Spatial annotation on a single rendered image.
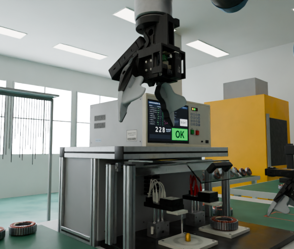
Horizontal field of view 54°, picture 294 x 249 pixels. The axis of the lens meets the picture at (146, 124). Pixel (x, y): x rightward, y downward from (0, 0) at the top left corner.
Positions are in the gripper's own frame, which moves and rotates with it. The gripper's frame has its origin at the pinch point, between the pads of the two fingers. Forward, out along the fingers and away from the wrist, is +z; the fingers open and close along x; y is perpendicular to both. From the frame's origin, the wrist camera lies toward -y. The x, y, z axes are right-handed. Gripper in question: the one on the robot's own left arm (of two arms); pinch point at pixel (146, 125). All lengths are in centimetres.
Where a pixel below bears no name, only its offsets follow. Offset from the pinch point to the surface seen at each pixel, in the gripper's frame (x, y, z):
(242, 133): 397, -172, -22
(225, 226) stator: 65, -20, 35
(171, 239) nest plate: 42, -29, 37
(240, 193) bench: 204, -82, 43
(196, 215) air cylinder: 68, -35, 33
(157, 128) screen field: 44, -36, -3
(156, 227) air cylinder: 42, -36, 34
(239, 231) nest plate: 68, -16, 37
